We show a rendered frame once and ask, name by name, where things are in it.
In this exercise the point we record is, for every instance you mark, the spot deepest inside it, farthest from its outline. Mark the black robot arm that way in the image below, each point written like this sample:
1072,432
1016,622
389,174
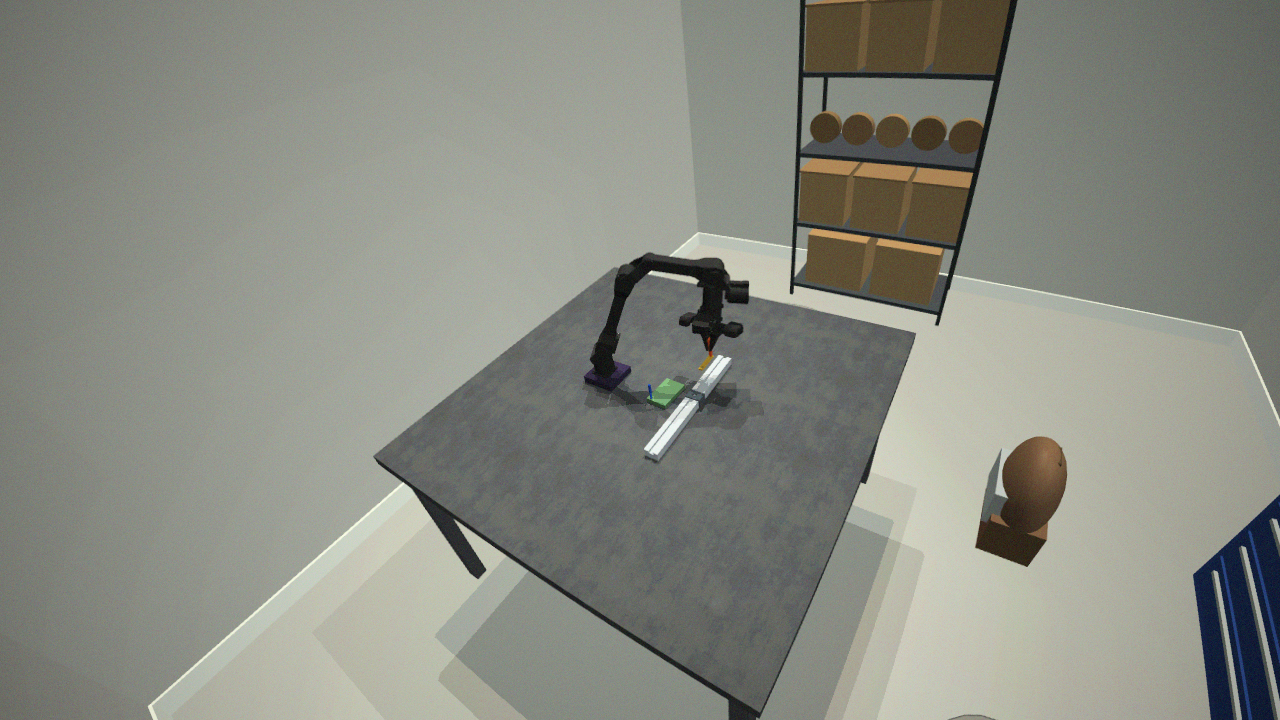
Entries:
713,278

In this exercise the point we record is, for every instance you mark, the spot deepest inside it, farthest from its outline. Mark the green flat tray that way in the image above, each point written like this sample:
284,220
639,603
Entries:
666,393

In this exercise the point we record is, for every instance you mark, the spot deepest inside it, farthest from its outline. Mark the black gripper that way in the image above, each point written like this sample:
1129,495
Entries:
732,329

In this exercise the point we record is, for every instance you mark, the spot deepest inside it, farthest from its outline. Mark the light grey metal rail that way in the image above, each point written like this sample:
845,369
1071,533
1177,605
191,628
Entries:
694,399

